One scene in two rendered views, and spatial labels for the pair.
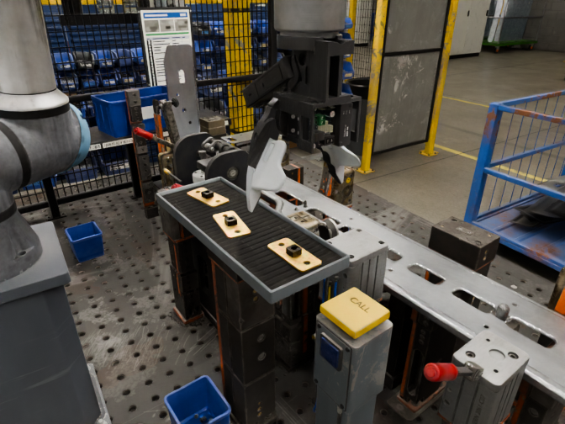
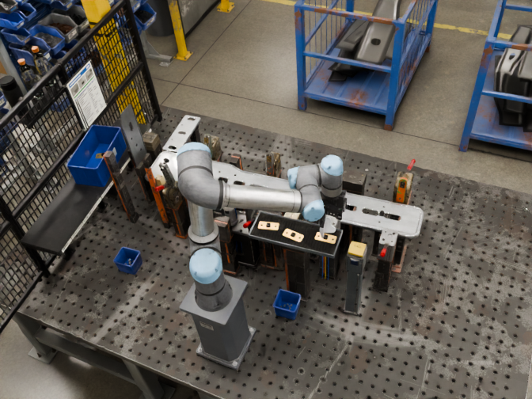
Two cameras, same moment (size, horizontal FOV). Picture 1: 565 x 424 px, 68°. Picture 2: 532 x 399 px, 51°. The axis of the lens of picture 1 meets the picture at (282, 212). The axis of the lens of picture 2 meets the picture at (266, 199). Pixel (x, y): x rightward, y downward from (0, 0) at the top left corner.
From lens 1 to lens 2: 1.79 m
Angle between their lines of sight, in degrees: 30
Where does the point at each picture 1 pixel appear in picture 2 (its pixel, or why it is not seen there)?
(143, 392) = (250, 311)
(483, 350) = (385, 236)
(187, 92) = (135, 133)
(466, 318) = (371, 222)
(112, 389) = not seen: hidden behind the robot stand
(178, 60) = (127, 117)
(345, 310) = (355, 250)
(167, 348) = not seen: hidden behind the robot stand
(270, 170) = (328, 226)
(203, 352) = (257, 282)
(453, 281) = (359, 206)
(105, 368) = not seen: hidden behind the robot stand
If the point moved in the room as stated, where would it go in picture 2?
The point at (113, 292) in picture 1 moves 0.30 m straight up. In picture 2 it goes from (179, 279) to (165, 242)
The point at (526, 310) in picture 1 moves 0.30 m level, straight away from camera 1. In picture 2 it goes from (388, 207) to (383, 161)
